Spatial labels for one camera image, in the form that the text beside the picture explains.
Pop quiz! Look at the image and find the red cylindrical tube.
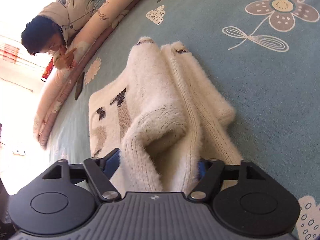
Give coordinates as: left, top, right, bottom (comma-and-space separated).
41, 57, 54, 82

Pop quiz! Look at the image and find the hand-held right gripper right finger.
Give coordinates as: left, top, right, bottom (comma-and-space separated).
187, 158, 266, 202

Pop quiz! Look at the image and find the black smartphone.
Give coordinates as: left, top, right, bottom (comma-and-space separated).
75, 71, 85, 99

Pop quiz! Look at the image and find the white fuzzy knit sweater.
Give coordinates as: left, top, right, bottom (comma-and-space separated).
89, 36, 244, 193

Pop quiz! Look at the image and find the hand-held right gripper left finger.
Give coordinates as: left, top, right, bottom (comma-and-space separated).
42, 148, 122, 202

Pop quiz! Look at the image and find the blue floral bed sheet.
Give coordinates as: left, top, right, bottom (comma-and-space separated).
49, 0, 320, 240

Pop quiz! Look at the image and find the striped curtain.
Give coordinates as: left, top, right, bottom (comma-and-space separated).
0, 34, 45, 67

